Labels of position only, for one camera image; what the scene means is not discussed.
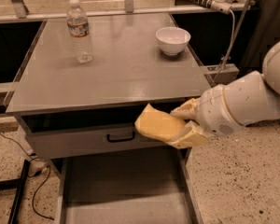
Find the open grey middle drawer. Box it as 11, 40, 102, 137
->
54, 147, 203, 224

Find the black drawer handle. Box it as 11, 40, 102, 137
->
106, 132, 135, 143

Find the black floor cable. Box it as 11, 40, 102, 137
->
0, 128, 55, 221

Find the metal rail frame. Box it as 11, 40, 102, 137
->
0, 0, 256, 25

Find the black metal floor frame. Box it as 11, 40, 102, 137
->
0, 161, 30, 224

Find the grey top drawer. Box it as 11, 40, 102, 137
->
22, 105, 162, 159

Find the grey drawer cabinet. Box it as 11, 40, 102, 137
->
3, 12, 217, 224

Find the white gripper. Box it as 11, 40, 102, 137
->
167, 85, 244, 149

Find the white emergency stop button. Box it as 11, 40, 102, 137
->
211, 0, 231, 14

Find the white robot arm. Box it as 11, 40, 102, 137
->
170, 42, 280, 148

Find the yellow sponge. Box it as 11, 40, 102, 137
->
134, 104, 186, 143

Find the white cable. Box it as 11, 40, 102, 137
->
213, 8, 237, 82

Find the white bowl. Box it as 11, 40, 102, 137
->
156, 27, 191, 56

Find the dark cabinet at right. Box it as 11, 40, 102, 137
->
239, 0, 280, 76

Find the clear plastic water bottle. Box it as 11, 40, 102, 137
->
66, 0, 92, 63

